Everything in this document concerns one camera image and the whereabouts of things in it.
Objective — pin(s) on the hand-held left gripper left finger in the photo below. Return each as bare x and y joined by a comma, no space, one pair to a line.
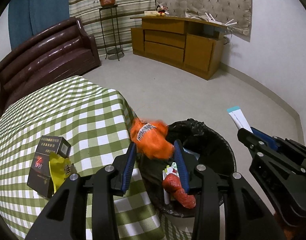
128,167

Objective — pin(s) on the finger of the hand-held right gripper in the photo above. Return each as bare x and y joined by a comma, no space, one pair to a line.
267,138
249,140

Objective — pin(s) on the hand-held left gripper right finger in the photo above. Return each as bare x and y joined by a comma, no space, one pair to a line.
180,166

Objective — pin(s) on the light blue paper wrapper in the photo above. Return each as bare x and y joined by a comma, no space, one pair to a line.
239,118

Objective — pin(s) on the red plastic bag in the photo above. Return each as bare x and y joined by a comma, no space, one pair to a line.
179,192

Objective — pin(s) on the trash bin with black bag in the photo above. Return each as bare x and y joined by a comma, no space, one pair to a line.
215,150

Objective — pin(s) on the orange plastic bag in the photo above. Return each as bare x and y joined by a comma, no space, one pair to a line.
153,140

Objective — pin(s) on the person's right forearm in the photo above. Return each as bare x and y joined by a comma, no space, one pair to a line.
282,230

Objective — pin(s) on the yellow tied wrapper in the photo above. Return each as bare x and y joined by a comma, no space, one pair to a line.
58,170

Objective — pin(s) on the green checked tablecloth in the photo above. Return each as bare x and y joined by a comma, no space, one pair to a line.
75,115

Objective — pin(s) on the black cigarette box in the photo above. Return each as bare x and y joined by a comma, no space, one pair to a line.
42,170

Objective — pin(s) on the black metal plant stand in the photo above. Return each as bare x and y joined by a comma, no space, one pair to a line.
114,52

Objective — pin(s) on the wooden cabinet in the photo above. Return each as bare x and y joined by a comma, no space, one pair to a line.
168,45

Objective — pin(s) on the white router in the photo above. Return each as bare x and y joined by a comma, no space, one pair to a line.
213,21

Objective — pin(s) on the dark brown leather sofa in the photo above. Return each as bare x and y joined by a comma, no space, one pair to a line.
48,55

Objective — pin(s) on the small white box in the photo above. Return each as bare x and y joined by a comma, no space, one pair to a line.
150,13

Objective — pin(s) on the mouse plush toy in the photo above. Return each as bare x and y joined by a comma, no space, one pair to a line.
162,10

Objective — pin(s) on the striped curtain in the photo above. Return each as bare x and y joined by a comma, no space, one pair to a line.
133,2

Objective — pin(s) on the blue curtain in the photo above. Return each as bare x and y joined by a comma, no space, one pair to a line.
40,7

